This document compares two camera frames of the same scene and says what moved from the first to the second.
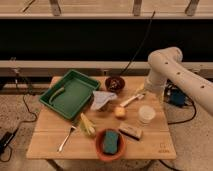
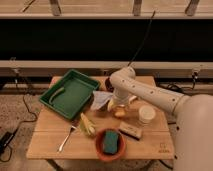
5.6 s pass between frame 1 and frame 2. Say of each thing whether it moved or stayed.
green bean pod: stayed
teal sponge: stayed
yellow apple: stayed
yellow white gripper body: moved
